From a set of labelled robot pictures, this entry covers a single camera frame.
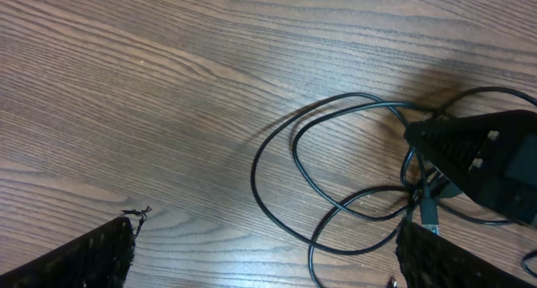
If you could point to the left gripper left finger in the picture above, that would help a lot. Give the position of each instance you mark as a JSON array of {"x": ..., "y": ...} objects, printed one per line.
[{"x": 100, "y": 258}]

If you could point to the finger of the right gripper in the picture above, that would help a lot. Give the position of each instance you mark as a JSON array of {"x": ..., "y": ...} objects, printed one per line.
[{"x": 490, "y": 157}]

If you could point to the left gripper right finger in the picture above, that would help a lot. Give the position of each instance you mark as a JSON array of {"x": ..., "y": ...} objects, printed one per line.
[{"x": 429, "y": 261}]

